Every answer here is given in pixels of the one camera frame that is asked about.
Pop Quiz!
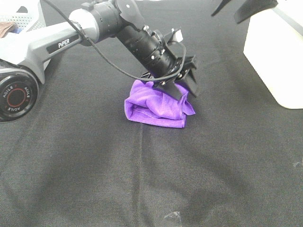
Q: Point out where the black table cloth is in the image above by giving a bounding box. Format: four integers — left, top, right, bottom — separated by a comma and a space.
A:
0, 0, 303, 227

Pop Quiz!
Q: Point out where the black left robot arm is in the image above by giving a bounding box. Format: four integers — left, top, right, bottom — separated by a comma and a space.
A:
0, 0, 198, 122

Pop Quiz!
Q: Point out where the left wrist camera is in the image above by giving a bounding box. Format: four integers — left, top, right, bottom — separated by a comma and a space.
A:
164, 28, 183, 44

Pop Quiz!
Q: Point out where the clear tape piece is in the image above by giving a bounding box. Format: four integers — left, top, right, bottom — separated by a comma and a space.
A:
161, 211, 182, 227

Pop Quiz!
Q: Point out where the purple microfibre towel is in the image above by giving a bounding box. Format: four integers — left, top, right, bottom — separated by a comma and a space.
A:
125, 80, 195, 128

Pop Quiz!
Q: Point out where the brown towel in basket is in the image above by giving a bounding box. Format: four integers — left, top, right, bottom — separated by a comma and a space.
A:
0, 22, 15, 38

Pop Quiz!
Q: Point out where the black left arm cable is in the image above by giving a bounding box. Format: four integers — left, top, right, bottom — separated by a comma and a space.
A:
42, 0, 187, 82

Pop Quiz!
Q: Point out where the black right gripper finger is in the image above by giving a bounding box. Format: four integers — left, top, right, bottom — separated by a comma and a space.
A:
211, 0, 231, 17
234, 0, 278, 23

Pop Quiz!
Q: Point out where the grey perforated laundry basket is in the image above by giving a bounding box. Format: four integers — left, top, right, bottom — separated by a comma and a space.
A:
0, 0, 46, 36

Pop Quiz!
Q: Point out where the white plastic bin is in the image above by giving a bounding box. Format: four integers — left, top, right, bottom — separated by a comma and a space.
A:
243, 0, 303, 109

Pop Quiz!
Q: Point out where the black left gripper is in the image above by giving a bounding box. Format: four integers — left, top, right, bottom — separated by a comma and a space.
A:
141, 55, 198, 100

